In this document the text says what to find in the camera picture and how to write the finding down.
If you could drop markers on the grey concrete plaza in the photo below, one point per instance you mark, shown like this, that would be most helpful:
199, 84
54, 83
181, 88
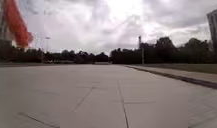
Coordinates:
102, 83

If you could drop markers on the pole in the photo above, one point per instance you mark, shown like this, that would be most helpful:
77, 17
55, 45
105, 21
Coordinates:
142, 53

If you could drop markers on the row of dark trees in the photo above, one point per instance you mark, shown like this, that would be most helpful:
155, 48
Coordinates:
169, 53

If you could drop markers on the dark kerb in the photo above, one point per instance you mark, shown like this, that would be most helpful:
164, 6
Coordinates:
189, 79

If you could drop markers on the grass strip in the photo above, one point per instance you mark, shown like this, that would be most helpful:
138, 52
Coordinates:
196, 68

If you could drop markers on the pale concrete path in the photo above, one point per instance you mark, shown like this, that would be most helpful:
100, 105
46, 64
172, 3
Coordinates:
199, 76

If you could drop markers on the orange flag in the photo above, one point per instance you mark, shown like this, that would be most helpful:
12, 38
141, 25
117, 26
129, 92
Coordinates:
16, 23

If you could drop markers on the grey building with windows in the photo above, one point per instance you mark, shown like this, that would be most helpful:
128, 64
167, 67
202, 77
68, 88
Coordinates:
214, 26

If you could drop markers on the pale grey building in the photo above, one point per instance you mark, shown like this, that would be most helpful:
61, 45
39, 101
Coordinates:
0, 30

